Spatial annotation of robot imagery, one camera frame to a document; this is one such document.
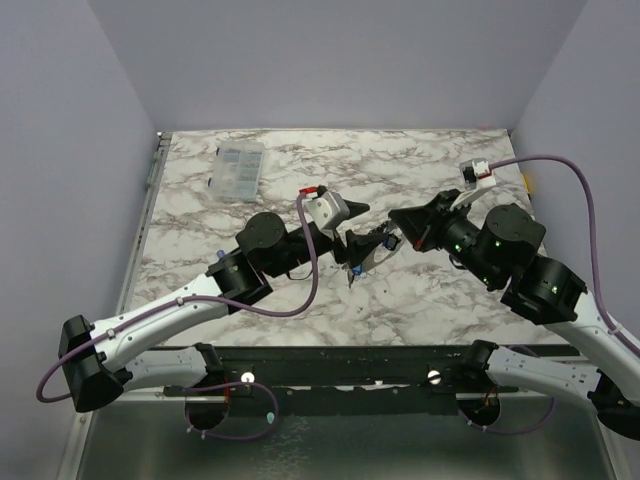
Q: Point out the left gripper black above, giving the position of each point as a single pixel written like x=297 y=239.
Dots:
x=359 y=246

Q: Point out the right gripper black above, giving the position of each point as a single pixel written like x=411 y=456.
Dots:
x=435 y=226

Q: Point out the metal key ring plate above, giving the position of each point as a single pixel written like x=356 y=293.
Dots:
x=378 y=255

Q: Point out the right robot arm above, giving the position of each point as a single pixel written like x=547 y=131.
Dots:
x=503 y=255

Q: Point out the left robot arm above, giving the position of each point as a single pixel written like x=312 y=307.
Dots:
x=104 y=359

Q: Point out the yellow clip at edge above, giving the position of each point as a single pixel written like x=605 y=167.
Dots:
x=527 y=184

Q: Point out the clear plastic organizer box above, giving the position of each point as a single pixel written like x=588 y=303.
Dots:
x=236 y=171

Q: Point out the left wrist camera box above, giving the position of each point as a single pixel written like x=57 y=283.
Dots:
x=328 y=211

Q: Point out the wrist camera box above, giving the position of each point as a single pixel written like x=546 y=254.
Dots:
x=328 y=211
x=475 y=172

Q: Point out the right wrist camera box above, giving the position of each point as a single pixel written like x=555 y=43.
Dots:
x=475 y=172

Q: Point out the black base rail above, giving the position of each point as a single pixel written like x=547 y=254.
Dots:
x=311 y=381

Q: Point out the aluminium side rail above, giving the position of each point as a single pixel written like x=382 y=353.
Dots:
x=153 y=180

